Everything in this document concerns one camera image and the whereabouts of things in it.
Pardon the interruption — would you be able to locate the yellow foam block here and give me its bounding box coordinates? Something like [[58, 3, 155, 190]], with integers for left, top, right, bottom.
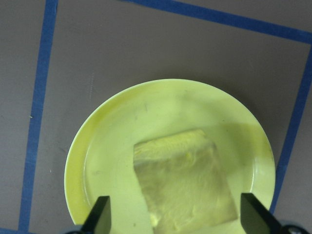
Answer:
[[133, 128, 238, 232]]

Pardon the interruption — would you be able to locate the yellow plastic plate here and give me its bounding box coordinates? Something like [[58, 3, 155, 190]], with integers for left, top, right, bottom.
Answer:
[[63, 78, 277, 234]]

